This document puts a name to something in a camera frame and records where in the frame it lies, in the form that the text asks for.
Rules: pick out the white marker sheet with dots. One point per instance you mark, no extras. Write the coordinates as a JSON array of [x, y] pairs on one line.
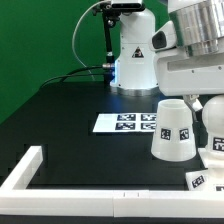
[[125, 122]]

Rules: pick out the white frame wall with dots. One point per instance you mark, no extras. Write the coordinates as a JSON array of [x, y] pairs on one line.
[[16, 198]]

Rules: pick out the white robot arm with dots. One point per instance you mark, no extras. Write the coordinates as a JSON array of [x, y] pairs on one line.
[[198, 25]]

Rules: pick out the white lamp base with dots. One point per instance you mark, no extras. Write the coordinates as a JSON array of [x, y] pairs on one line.
[[212, 177]]

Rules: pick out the white light bulb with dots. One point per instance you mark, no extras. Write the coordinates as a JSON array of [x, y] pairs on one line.
[[213, 119]]

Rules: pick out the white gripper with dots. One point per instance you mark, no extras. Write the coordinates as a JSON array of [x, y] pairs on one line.
[[178, 74]]

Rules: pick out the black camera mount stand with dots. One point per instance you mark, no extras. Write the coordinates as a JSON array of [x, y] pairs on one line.
[[110, 36]]

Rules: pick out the white lamp shade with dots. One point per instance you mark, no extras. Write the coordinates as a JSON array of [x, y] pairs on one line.
[[173, 139]]

